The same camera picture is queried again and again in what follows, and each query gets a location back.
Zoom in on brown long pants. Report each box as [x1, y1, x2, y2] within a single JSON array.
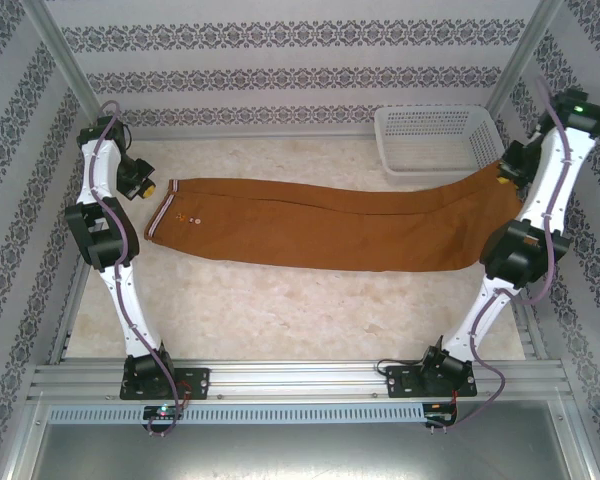
[[143, 160, 529, 274]]

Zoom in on white plastic mesh basket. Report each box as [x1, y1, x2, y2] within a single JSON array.
[[373, 105, 509, 185]]

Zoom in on metal base panel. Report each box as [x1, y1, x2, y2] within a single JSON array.
[[27, 422, 589, 480]]

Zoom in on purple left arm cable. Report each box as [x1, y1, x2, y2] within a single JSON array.
[[87, 99, 184, 439]]

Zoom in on aluminium frame post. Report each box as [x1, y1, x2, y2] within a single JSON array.
[[485, 0, 565, 121], [19, 0, 112, 132]]

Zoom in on aluminium table side rail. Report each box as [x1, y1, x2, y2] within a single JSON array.
[[48, 259, 92, 365], [507, 287, 551, 361]]

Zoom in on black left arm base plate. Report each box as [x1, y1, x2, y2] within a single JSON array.
[[118, 366, 212, 402]]

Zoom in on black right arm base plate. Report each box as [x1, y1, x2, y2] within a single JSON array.
[[383, 363, 480, 400]]

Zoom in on grey slotted cable duct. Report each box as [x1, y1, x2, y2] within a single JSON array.
[[46, 402, 427, 426]]

